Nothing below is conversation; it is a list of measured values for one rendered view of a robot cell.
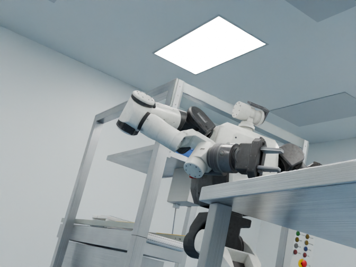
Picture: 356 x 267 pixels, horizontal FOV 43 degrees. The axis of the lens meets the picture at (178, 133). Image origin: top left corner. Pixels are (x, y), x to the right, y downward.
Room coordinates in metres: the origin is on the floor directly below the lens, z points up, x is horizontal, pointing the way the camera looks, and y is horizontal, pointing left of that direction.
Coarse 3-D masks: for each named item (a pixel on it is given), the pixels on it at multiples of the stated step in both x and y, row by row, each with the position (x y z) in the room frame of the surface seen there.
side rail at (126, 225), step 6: (78, 222) 3.14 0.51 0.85; (84, 222) 3.05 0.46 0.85; (90, 222) 2.96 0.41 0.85; (96, 222) 2.86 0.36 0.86; (102, 222) 2.78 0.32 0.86; (108, 222) 2.71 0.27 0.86; (114, 222) 2.63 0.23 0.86; (120, 222) 2.56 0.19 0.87; (126, 222) 2.50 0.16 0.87; (132, 222) 2.43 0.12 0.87; (126, 228) 2.51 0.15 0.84; (132, 228) 2.41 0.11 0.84
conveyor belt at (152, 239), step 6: (108, 228) 2.74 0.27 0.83; (114, 228) 2.66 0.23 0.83; (150, 234) 2.36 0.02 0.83; (150, 240) 2.35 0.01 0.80; (156, 240) 2.37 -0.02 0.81; (162, 240) 2.38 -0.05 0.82; (168, 240) 2.41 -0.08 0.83; (174, 240) 2.44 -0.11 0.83; (162, 246) 2.41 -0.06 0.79; (168, 246) 2.41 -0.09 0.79; (174, 246) 2.42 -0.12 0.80; (180, 246) 2.44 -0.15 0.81
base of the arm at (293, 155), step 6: (288, 144) 1.69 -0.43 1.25; (294, 144) 1.70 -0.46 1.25; (288, 150) 1.67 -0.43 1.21; (294, 150) 1.68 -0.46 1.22; (300, 150) 1.69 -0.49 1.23; (282, 156) 1.65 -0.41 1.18; (288, 156) 1.66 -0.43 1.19; (294, 156) 1.66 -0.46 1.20; (300, 156) 1.67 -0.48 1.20; (282, 162) 1.66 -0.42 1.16; (288, 162) 1.65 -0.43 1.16; (294, 162) 1.65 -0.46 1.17; (300, 162) 1.67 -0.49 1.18; (282, 168) 1.67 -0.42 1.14; (288, 168) 1.66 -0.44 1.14
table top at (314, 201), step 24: (312, 168) 0.68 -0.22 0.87; (336, 168) 0.63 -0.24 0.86; (216, 192) 0.97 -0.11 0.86; (240, 192) 0.87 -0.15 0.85; (264, 192) 0.79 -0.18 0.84; (288, 192) 0.74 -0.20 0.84; (312, 192) 0.70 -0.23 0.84; (336, 192) 0.67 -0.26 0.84; (264, 216) 1.04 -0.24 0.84; (288, 216) 0.97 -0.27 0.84; (312, 216) 0.90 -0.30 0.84; (336, 216) 0.85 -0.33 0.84; (336, 240) 1.14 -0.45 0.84
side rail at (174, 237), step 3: (156, 234) 2.75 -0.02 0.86; (159, 234) 2.72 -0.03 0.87; (162, 234) 2.69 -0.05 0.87; (165, 234) 2.66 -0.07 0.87; (168, 237) 2.62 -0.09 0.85; (171, 237) 2.59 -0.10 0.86; (174, 237) 2.56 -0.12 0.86; (177, 237) 2.54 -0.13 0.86; (180, 237) 2.51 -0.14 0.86; (183, 237) 2.48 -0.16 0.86; (177, 240) 2.53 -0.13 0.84; (180, 240) 2.51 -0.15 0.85
